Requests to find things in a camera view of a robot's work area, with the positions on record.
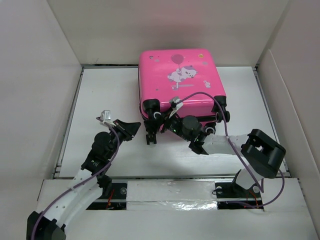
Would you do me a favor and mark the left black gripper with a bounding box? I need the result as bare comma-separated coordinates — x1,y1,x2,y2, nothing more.
106,119,141,160

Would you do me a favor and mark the pink hard-shell suitcase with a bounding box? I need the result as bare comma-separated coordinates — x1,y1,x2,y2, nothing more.
138,48,230,144

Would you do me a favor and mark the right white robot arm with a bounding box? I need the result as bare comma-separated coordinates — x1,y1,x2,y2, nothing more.
162,115,286,199

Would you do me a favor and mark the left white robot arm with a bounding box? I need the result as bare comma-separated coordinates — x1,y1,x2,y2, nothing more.
26,119,141,240

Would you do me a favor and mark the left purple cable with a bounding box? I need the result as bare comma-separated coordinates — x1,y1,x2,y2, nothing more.
29,117,120,240

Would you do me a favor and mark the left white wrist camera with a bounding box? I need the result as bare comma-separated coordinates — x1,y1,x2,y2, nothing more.
96,110,115,126

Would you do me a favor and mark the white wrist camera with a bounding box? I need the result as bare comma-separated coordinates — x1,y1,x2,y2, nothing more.
96,110,115,126
169,96,183,118

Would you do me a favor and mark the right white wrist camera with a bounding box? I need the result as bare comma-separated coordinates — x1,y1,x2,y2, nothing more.
169,96,183,118

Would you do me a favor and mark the metal base rail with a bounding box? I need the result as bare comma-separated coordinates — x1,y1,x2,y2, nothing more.
52,172,291,211

